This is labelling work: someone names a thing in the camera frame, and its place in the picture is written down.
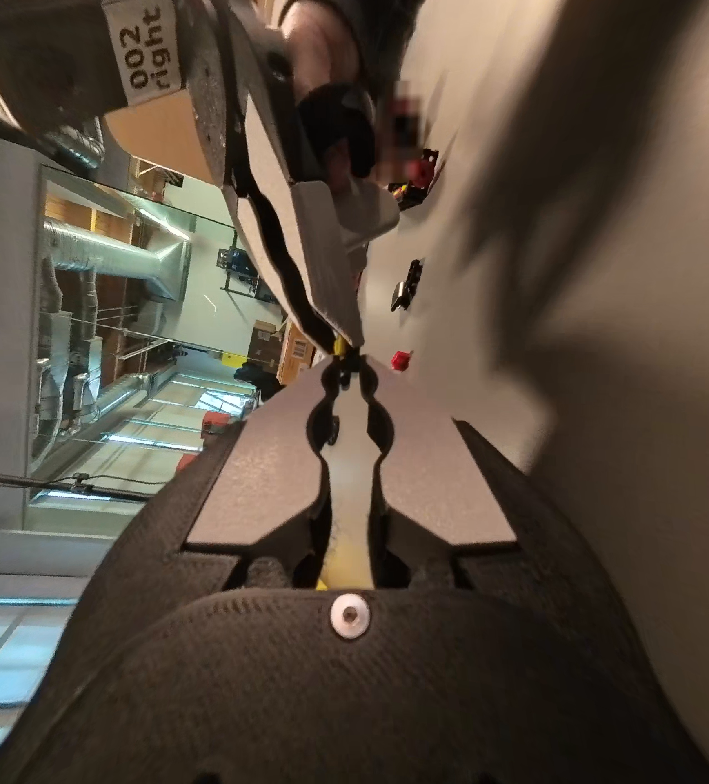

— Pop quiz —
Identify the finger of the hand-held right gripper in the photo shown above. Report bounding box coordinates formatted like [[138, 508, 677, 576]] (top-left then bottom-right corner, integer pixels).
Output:
[[221, 183, 338, 357], [244, 97, 365, 351]]

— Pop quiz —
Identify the silver spiral ventilation duct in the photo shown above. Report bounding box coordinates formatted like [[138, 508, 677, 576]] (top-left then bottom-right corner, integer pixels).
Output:
[[42, 219, 191, 302]]

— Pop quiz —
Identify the wooden book stand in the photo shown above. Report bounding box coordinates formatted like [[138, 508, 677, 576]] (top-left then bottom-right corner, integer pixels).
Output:
[[102, 92, 216, 186]]

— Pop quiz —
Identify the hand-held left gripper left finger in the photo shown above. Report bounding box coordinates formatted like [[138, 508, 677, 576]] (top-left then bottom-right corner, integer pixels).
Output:
[[185, 357, 338, 547]]

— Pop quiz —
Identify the person's right hand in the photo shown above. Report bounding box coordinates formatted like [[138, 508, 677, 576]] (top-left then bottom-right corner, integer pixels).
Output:
[[282, 0, 365, 187]]

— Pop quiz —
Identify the red yellow black brick model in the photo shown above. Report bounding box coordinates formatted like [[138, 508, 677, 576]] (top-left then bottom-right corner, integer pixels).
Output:
[[388, 147, 440, 213]]

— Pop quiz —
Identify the black brick block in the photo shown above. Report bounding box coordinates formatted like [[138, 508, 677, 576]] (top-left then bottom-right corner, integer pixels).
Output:
[[322, 350, 369, 393]]

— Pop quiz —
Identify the stack of cardboard boxes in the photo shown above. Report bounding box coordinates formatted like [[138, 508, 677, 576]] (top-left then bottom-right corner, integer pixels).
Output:
[[247, 318, 286, 370]]

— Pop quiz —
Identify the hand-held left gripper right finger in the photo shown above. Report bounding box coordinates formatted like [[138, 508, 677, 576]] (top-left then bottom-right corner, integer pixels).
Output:
[[359, 356, 518, 556]]

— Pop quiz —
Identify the black work table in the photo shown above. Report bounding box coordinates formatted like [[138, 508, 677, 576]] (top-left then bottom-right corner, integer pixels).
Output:
[[215, 244, 258, 296]]

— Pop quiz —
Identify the person's right forearm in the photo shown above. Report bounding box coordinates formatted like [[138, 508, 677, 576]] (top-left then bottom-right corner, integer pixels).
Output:
[[278, 0, 427, 102]]

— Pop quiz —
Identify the black upright stand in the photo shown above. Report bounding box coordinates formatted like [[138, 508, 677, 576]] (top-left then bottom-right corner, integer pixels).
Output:
[[0, 467, 150, 502]]

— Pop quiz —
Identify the orange cardboard toy box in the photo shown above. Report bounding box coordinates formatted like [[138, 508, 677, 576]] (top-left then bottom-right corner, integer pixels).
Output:
[[277, 321, 320, 385]]

